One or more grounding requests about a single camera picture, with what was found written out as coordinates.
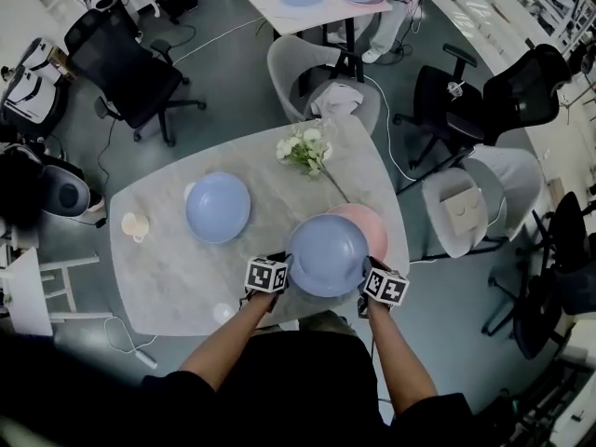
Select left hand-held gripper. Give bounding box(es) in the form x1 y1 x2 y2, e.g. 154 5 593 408
238 251 293 315

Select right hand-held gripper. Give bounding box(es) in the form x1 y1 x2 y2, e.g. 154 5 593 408
356 254 411 319

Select pink plate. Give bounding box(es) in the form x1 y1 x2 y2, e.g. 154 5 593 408
325 203 389 264

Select large blue plate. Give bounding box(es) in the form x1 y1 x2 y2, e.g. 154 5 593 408
285 214 371 298
185 170 252 245

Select person's right forearm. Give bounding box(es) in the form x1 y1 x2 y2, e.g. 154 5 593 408
365 301 440 417

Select person's left forearm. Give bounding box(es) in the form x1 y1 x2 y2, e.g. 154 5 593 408
178 291 280 393

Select cardboard box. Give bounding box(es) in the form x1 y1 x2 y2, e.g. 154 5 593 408
440 187 483 237

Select person's black shirt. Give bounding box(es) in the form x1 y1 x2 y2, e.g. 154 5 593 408
0 328 481 447

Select white flower bouquet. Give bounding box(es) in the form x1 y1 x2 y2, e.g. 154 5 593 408
275 119 351 204

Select beige cup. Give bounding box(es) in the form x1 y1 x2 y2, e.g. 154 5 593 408
120 211 151 243

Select grey armchair with box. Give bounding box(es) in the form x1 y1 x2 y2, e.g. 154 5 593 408
421 145 545 259

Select white cloth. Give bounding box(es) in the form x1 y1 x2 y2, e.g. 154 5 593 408
310 83 365 118

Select grey armchair with cloth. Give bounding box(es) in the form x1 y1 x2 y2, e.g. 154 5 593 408
266 34 382 135

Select black office chair with cup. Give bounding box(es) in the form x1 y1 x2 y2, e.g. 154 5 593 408
393 43 573 172

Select white desk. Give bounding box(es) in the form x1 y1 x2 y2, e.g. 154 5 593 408
0 246 55 338

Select black mesh office chair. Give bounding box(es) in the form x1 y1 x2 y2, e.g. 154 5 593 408
63 7 207 148

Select long white counter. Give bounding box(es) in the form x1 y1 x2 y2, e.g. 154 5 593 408
426 0 596 232

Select white and black machine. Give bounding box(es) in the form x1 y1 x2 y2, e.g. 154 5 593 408
0 37 65 121

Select white floor cable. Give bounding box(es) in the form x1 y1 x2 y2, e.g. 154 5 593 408
362 74 467 183

